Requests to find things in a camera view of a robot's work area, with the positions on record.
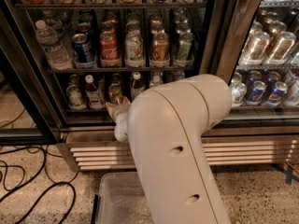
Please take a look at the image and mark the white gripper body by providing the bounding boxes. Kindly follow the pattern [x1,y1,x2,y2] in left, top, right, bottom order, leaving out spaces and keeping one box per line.
[112,105,130,123]

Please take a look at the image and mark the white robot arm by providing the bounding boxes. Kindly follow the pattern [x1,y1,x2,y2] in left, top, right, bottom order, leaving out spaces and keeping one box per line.
[107,74,232,224]

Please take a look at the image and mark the green white can bottom shelf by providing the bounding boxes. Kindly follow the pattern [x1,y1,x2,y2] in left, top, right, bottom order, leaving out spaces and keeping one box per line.
[66,85,87,110]

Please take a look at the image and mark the red Coca-Cola can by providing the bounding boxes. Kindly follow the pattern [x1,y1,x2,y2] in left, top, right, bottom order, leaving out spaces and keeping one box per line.
[100,32,121,67]

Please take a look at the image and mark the white green soda can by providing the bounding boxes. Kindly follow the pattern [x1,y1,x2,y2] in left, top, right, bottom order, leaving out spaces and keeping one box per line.
[125,33,145,67]

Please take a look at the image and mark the gold orange soda can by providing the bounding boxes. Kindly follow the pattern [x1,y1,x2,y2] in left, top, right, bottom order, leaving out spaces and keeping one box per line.
[149,33,170,68]

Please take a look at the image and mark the stainless steel fridge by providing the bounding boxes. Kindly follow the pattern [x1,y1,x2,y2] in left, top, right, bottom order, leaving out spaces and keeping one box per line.
[1,0,298,171]

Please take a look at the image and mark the white green can behind glass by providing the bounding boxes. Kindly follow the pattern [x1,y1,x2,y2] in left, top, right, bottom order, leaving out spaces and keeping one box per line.
[231,82,247,106]

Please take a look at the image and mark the blue Pepsi can behind glass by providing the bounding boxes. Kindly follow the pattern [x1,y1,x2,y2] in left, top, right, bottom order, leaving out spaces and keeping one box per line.
[246,80,266,105]

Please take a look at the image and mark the gold can behind glass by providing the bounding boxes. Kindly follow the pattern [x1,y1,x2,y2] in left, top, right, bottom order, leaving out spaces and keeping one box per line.
[238,32,270,65]
[263,31,296,65]

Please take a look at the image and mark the glass fridge door right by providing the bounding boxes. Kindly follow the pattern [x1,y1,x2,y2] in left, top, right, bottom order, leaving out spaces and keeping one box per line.
[199,0,299,136]

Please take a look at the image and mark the dark tea bottle white cap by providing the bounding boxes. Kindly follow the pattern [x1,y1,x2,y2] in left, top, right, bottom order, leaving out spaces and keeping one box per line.
[130,72,145,100]

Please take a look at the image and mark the iced tea bottle white cap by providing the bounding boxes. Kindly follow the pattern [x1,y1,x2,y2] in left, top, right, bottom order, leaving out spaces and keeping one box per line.
[85,75,106,110]

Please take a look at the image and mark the clear water bottle middle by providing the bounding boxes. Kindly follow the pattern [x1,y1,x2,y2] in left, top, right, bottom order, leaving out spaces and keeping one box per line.
[149,75,163,88]

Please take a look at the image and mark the clear water bottle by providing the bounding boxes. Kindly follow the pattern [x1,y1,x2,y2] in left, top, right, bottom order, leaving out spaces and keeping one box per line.
[149,75,163,88]
[171,70,185,81]

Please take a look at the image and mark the clear water bottle right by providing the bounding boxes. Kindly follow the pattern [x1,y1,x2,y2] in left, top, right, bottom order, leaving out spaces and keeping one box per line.
[171,70,185,81]

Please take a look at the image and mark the large water bottle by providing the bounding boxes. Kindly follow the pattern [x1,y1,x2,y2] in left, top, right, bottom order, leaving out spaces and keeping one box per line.
[36,20,73,70]

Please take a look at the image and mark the clear plastic storage bin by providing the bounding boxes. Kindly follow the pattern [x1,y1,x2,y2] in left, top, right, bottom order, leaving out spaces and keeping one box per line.
[93,172,154,224]

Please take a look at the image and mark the blue tape on floor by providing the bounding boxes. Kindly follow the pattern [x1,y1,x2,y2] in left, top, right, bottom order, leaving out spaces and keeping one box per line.
[272,163,299,185]

